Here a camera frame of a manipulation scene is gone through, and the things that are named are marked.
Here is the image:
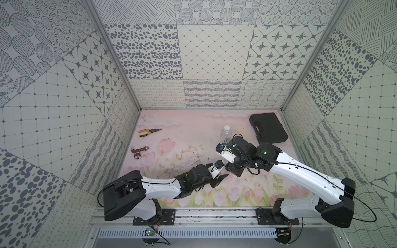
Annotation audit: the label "short clear plastic bottle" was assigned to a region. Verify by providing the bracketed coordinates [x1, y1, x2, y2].
[220, 125, 232, 144]

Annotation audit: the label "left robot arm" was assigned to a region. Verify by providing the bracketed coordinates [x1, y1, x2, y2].
[100, 160, 228, 224]

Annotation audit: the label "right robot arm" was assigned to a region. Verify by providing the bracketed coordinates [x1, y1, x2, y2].
[216, 136, 356, 228]

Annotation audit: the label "black plastic tool case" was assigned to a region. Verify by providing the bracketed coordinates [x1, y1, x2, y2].
[249, 113, 288, 144]

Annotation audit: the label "floral pink table mat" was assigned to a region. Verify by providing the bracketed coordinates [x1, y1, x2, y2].
[120, 110, 312, 207]

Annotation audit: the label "left controller board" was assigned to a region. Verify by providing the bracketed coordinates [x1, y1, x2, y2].
[142, 228, 159, 245]

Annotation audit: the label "controller board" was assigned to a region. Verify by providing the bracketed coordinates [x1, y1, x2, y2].
[275, 228, 292, 244]
[142, 228, 159, 245]

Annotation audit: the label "right controller board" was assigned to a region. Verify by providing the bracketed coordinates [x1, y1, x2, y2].
[275, 228, 292, 244]

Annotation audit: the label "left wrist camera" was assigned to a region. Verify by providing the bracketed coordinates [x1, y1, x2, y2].
[208, 160, 224, 179]

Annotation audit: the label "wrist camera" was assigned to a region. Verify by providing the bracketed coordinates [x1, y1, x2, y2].
[216, 143, 236, 164]
[208, 160, 224, 179]

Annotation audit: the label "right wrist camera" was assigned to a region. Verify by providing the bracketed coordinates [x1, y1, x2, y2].
[216, 143, 236, 164]

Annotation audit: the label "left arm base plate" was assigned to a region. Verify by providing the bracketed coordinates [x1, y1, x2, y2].
[133, 208, 176, 226]

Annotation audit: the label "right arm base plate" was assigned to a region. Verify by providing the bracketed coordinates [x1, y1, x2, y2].
[255, 208, 300, 226]

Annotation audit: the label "yellow handled pliers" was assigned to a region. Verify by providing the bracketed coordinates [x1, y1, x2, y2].
[138, 128, 162, 137]

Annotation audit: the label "aluminium mounting rail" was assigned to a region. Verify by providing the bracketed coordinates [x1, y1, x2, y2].
[88, 206, 343, 229]

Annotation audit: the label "white slotted cable duct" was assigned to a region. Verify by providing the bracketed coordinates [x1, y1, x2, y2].
[97, 227, 277, 239]

